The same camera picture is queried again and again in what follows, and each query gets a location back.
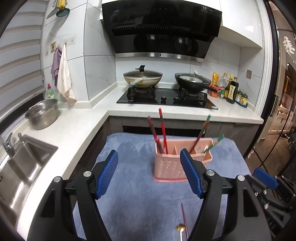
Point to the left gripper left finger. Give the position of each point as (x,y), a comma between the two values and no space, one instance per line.
(104,172)

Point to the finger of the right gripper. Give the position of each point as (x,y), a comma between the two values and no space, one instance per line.
(265,178)

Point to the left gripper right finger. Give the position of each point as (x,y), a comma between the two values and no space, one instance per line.
(194,171)

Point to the green chopstick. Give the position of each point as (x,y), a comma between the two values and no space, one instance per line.
(214,143)

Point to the small gold spoon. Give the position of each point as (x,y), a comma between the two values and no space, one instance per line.
(180,229)

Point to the bright red chopstick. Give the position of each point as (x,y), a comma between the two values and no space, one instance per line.
(163,130)

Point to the pink perforated utensil basket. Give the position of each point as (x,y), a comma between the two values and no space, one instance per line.
(167,166)

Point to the blue plush table mat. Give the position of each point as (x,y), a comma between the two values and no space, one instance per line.
(135,206)

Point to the brown chopstick in basket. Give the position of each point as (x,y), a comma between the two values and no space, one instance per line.
(156,138)

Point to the black gas stove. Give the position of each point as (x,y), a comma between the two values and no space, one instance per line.
(166,96)

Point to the green tray of jars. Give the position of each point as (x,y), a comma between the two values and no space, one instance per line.
(242,99)

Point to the steel mixing bowl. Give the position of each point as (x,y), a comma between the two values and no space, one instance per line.
(42,114)

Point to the dark soy sauce bottle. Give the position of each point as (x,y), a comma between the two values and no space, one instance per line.
(231,90)

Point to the stainless steel sink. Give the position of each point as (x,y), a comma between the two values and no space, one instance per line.
(19,173)

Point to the white hanging towel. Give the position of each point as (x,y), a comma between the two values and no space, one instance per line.
(64,81)

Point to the beige wok with lid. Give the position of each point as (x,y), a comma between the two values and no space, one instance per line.
(141,78)

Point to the black wok with lid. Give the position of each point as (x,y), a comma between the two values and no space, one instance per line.
(193,83)

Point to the green dish soap bottle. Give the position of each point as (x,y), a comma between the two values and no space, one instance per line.
(50,93)

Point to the yellow seasoning packet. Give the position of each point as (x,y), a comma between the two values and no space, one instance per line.
(215,79)

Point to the clear plastic oil bottle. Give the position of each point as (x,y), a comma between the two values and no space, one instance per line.
(223,81)

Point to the chrome faucet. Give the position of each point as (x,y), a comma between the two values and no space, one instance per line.
(8,145)

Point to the purple hanging cloth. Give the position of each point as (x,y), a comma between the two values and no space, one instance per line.
(56,64)

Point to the white window blinds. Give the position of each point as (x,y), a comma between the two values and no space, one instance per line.
(21,57)

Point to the black range hood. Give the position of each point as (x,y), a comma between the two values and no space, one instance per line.
(162,29)

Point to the teal hanging strainer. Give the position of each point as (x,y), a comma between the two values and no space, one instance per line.
(59,9)

